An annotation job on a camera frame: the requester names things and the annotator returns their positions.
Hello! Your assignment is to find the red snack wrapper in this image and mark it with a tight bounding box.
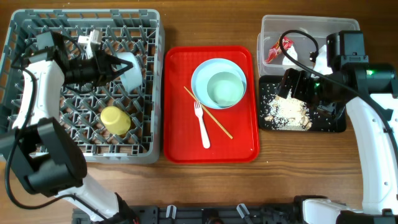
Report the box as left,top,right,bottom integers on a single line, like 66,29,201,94
265,37,294,63

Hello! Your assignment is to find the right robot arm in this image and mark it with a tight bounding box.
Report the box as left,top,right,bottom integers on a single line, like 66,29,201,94
266,30,397,223

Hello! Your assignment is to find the white plastic fork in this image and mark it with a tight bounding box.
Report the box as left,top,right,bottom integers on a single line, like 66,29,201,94
194,101,210,149

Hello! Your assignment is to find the crumpled white tissue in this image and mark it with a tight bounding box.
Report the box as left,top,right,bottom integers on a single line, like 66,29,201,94
282,45,298,68

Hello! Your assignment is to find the mint green bowl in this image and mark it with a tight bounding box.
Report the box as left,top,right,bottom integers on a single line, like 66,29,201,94
207,72,245,108

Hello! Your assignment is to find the wooden chopstick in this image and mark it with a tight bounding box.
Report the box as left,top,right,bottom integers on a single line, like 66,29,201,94
183,86,233,139

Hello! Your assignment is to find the yellow plastic cup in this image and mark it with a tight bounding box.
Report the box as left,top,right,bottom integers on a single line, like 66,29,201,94
100,106,131,135

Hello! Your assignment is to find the clear plastic bin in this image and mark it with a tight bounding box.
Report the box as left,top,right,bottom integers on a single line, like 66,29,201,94
257,14,360,76

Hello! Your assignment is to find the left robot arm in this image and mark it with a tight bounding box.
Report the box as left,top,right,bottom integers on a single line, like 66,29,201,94
1,31,139,223

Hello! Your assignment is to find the rice food waste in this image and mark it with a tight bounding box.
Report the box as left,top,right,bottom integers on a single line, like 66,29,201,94
259,83,312,131

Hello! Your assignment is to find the black waste tray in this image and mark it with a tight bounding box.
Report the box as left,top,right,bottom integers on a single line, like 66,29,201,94
257,75,346,133

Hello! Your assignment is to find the red plastic tray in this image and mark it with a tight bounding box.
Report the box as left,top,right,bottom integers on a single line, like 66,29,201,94
163,46,259,164

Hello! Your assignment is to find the light blue round plate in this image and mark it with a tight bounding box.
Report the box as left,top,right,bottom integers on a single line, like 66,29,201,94
191,58,247,110

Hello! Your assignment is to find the light blue bowl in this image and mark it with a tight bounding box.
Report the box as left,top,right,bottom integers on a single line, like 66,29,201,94
116,52,142,93

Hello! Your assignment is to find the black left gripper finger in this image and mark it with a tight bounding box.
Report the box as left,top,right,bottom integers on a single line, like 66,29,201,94
109,64,134,80
105,52,132,67

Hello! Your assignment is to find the grey dishwasher rack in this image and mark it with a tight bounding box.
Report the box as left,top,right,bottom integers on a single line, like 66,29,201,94
1,9,165,164

